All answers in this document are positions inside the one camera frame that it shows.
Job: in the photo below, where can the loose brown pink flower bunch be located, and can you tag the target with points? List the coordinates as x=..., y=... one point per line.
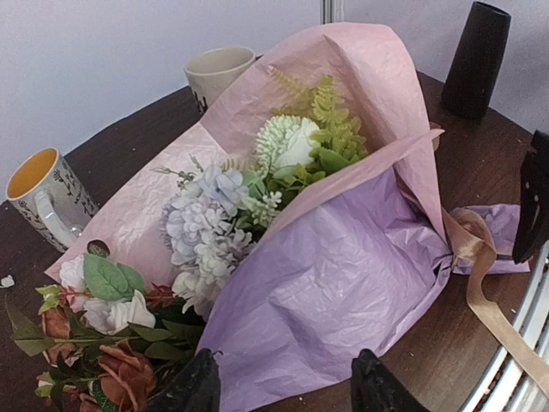
x=111, y=342

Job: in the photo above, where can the yellow-inside floral mug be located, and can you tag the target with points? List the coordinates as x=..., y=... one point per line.
x=48, y=194

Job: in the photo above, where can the black cylindrical vase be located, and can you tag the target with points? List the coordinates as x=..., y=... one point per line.
x=478, y=57

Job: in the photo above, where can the beige floral mug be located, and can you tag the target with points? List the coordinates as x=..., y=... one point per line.
x=211, y=73

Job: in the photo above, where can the purple pink flower bouquet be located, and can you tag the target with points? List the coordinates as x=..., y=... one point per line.
x=357, y=258

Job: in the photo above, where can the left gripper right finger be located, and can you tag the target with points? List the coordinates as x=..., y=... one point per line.
x=374, y=388

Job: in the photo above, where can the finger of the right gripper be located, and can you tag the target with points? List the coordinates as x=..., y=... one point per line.
x=532, y=232

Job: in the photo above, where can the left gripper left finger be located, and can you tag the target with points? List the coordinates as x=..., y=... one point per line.
x=195, y=388

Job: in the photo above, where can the right aluminium frame post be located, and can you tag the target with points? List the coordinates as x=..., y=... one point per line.
x=331, y=11

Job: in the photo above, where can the small white petal scrap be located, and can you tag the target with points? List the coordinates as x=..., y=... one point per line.
x=7, y=282

